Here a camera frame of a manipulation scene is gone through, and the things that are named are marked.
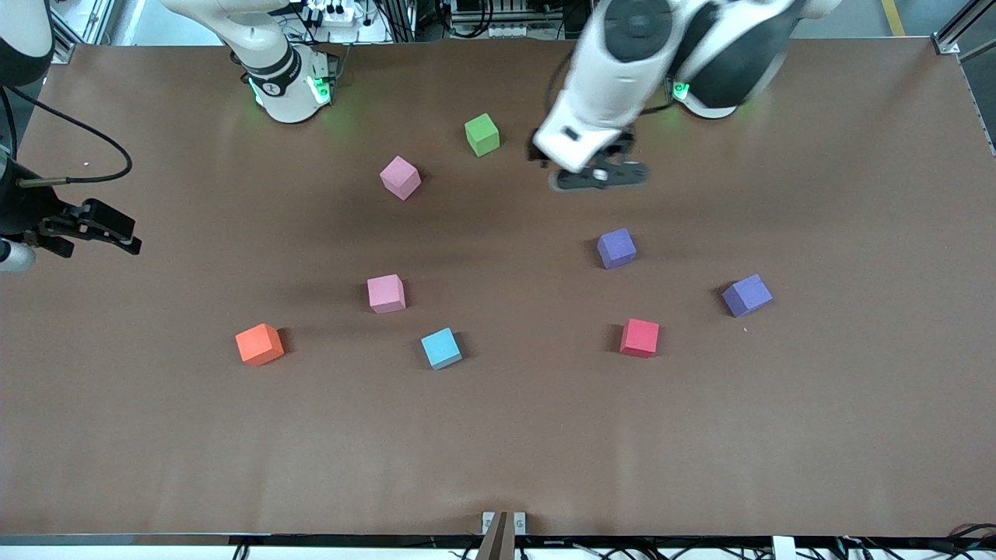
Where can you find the purple foam block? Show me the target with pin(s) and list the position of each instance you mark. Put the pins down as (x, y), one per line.
(616, 248)
(747, 295)

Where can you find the metal table edge bracket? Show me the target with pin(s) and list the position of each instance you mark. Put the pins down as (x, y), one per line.
(488, 523)

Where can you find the orange foam block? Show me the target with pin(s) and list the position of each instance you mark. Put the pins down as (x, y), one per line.
(259, 344)

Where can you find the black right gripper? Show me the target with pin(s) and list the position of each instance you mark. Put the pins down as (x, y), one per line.
(25, 208)

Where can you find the green foam block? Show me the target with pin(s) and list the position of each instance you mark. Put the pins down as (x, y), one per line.
(482, 134)

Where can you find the aluminium frame profile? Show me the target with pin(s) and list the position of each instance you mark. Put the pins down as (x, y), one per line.
(82, 31)
(961, 31)

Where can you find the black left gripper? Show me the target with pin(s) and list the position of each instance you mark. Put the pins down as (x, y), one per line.
(624, 140)

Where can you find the light blue foam block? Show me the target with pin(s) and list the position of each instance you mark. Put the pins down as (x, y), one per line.
(441, 348)

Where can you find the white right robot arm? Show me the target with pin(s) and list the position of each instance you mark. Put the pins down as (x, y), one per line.
(272, 70)

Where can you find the red foam block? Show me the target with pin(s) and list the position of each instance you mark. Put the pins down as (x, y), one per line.
(640, 338)

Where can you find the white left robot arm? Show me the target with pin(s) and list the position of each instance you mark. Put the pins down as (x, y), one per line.
(622, 78)

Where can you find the pink foam block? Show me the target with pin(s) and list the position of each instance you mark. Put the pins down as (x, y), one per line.
(400, 177)
(386, 294)

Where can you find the white power strip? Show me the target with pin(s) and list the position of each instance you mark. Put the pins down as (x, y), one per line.
(334, 12)
(498, 31)

